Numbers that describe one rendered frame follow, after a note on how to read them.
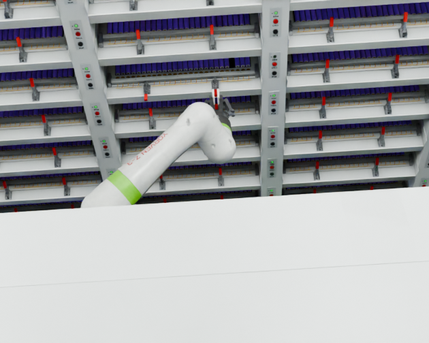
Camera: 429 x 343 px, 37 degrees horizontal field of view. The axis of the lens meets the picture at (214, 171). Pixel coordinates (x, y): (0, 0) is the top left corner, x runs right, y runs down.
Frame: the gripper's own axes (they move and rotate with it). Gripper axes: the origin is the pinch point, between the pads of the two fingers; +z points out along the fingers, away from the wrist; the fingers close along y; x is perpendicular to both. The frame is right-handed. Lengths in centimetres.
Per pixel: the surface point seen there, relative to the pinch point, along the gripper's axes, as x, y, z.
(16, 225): 56, -33, -136
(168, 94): -1.7, -18.3, 7.2
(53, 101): -2, -63, 7
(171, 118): -17.0, -18.6, 14.7
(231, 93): -3.6, 6.3, 8.0
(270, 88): -1.7, 21.4, 6.9
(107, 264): 55, -18, -145
